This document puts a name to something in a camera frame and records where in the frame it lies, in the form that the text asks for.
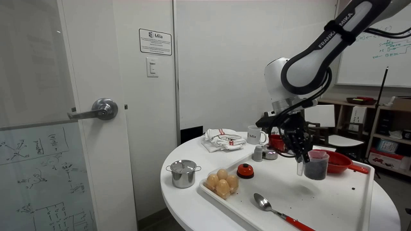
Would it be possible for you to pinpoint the black box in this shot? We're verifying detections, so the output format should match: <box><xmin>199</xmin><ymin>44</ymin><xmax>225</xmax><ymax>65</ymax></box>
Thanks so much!
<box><xmin>179</xmin><ymin>123</ymin><xmax>206</xmax><ymax>144</ymax></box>

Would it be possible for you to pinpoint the steel pot with lid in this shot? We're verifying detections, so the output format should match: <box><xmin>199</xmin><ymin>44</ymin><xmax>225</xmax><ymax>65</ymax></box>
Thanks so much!
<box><xmin>166</xmin><ymin>159</ymin><xmax>203</xmax><ymax>189</ymax></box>

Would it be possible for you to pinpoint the red bowl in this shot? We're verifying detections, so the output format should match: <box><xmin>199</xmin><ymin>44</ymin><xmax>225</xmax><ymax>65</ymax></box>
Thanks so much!
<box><xmin>325</xmin><ymin>150</ymin><xmax>353</xmax><ymax>174</ymax></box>

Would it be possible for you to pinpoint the flat red item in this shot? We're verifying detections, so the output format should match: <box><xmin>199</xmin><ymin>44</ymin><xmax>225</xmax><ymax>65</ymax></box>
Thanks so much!
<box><xmin>346</xmin><ymin>96</ymin><xmax>377</xmax><ymax>106</ymax></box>

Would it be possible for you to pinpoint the wooden shelf unit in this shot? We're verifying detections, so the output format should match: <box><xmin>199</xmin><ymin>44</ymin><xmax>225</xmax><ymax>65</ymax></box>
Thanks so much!
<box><xmin>314</xmin><ymin>94</ymin><xmax>411</xmax><ymax>176</ymax></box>

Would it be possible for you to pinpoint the black pole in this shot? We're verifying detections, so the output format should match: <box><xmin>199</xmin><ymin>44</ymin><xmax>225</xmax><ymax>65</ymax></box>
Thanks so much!
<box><xmin>364</xmin><ymin>66</ymin><xmax>391</xmax><ymax>162</ymax></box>

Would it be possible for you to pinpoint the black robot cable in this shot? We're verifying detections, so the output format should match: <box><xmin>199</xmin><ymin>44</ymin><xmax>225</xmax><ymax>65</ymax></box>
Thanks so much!
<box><xmin>256</xmin><ymin>25</ymin><xmax>411</xmax><ymax>159</ymax></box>

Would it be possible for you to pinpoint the white light switch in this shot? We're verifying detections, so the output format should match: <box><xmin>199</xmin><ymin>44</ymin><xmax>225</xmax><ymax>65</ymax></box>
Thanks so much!
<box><xmin>145</xmin><ymin>57</ymin><xmax>159</xmax><ymax>78</ymax></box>

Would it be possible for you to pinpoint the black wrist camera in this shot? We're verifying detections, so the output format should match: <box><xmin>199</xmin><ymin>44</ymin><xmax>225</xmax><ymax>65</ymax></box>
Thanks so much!
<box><xmin>256</xmin><ymin>111</ymin><xmax>281</xmax><ymax>129</ymax></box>

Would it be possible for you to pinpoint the white cloth with red stripes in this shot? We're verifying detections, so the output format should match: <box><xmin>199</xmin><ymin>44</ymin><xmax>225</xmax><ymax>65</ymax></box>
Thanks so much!
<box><xmin>202</xmin><ymin>126</ymin><xmax>248</xmax><ymax>153</ymax></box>

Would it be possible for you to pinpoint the white tray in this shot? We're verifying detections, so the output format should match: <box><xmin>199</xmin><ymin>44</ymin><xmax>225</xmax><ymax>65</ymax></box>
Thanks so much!
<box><xmin>197</xmin><ymin>137</ymin><xmax>377</xmax><ymax>231</ymax></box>

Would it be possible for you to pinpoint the white mug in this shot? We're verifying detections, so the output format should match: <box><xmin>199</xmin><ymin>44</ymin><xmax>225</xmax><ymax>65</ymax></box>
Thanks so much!
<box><xmin>246</xmin><ymin>125</ymin><xmax>269</xmax><ymax>146</ymax></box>

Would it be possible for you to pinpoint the red and white box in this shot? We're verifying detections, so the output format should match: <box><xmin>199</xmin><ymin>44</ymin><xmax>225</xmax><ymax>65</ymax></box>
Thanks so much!
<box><xmin>369</xmin><ymin>146</ymin><xmax>411</xmax><ymax>173</ymax></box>

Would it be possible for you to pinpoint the silver door lever handle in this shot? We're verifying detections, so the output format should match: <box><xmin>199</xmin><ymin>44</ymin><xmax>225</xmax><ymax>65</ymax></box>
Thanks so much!
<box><xmin>67</xmin><ymin>97</ymin><xmax>120</xmax><ymax>121</ymax></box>

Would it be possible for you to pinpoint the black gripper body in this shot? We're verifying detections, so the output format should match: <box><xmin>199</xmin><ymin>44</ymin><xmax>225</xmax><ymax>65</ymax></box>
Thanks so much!
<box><xmin>280</xmin><ymin>111</ymin><xmax>308</xmax><ymax>138</ymax></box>

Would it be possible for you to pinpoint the orange call bell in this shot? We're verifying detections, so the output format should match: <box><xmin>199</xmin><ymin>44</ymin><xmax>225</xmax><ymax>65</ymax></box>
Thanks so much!
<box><xmin>235</xmin><ymin>162</ymin><xmax>256</xmax><ymax>179</ymax></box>

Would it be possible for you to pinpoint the red mug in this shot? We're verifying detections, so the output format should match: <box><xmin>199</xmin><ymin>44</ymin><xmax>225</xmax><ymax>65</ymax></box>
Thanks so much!
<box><xmin>269</xmin><ymin>133</ymin><xmax>288</xmax><ymax>153</ymax></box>

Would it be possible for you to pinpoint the white backed black chair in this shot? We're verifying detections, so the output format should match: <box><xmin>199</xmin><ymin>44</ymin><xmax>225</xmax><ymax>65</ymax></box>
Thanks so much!
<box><xmin>305</xmin><ymin>102</ymin><xmax>338</xmax><ymax>144</ymax></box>

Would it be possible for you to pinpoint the steel spoon with red handle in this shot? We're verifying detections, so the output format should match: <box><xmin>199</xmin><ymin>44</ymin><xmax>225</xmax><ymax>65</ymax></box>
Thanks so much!
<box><xmin>252</xmin><ymin>192</ymin><xmax>316</xmax><ymax>231</ymax></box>

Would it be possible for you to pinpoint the grey shaker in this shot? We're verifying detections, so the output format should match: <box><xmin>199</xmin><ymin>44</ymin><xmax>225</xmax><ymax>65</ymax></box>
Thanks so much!
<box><xmin>252</xmin><ymin>144</ymin><xmax>264</xmax><ymax>162</ymax></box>

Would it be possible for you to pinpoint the white door with glass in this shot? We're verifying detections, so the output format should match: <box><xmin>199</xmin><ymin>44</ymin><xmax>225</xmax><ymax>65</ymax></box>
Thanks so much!
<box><xmin>0</xmin><ymin>0</ymin><xmax>139</xmax><ymax>231</ymax></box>

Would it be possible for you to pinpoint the white wall notice sign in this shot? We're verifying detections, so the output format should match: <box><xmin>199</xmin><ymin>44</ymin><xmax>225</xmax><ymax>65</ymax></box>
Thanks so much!
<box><xmin>138</xmin><ymin>26</ymin><xmax>174</xmax><ymax>57</ymax></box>

